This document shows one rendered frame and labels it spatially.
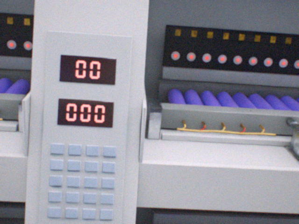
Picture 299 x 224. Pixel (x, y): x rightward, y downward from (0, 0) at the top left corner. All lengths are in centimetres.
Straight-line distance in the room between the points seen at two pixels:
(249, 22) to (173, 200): 30
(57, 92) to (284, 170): 21
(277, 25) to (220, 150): 25
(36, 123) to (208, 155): 15
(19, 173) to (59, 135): 5
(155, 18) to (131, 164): 26
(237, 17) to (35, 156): 34
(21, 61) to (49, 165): 21
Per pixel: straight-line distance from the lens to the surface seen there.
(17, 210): 54
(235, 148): 39
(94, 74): 32
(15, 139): 38
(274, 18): 58
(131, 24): 33
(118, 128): 33
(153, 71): 53
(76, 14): 34
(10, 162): 35
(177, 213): 53
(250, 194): 37
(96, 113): 32
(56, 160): 33
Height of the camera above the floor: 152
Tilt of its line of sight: 3 degrees down
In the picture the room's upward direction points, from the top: 4 degrees clockwise
